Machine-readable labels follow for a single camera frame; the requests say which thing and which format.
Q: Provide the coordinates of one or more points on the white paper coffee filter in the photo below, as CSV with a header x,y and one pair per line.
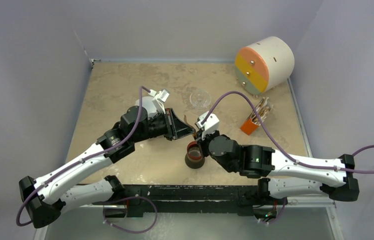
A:
x,y
147,104

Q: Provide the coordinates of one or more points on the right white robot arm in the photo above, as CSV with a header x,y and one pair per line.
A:
x,y
329,176

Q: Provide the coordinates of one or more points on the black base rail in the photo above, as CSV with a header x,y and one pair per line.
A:
x,y
242,200

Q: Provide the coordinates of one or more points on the aluminium frame rail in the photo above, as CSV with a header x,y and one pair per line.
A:
x,y
309,201

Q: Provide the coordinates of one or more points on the orange coffee filter holder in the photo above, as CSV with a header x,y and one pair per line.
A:
x,y
252,123

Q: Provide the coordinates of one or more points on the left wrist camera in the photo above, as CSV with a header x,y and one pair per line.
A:
x,y
158,100

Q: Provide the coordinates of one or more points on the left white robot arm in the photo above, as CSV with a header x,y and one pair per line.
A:
x,y
44,198

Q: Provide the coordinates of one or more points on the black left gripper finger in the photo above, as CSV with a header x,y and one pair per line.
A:
x,y
177,122
183,132

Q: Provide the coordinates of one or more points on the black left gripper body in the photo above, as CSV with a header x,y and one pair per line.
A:
x,y
170,128

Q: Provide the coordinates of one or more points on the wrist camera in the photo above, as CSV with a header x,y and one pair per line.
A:
x,y
210,126
158,100

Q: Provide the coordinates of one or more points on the brown paper coffee filter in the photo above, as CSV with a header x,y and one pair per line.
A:
x,y
190,126

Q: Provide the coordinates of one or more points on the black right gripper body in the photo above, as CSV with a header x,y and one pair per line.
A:
x,y
203,144

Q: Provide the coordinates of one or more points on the round cream drawer cabinet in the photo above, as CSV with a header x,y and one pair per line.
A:
x,y
263,65

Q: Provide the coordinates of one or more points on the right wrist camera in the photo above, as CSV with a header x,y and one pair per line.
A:
x,y
210,126

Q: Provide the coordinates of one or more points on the red and black pitcher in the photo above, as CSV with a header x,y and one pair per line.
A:
x,y
194,158

